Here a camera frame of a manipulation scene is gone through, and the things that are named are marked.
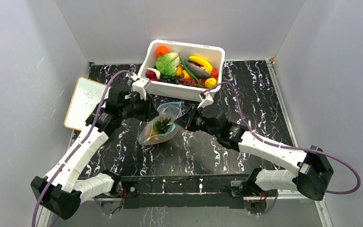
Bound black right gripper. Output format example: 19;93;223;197
174;105;219;138

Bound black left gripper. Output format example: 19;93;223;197
120;92;159;122

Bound toy pineapple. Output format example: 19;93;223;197
147;117;172;137

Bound clear zip top bag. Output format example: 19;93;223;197
138;102;182;146

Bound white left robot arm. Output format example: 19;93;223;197
30;87;159;220

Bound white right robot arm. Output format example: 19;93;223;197
174;105;334;201

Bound white plastic food bin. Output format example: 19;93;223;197
138;40;225;102

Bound toy red grapes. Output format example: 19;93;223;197
178;78;198;87

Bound toy purple onion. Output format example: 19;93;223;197
146;68;161;80

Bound toy yellow lemon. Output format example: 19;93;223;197
204;78;217;89

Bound toy green bean pod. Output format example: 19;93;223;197
181;59;200;84

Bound toy yellow pepper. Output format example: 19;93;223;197
175;65;192;79

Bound toy green cabbage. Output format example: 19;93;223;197
155;52;180;76

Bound toy grey fish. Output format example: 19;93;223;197
184;61;211;79

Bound toy red tomato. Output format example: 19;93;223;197
211;68;218;79

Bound toy yellow banana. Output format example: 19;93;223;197
189;55;213;73

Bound toy orange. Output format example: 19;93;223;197
156;45;169;57

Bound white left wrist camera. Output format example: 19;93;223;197
132;78;151;100

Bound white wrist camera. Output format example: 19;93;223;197
198;90;214;108
132;78;151;100

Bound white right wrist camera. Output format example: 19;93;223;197
198;90;214;108

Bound white board wooden frame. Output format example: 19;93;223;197
64;77;106;131

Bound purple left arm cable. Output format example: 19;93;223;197
31;70;138;227

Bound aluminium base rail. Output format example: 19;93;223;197
42;177;326;208

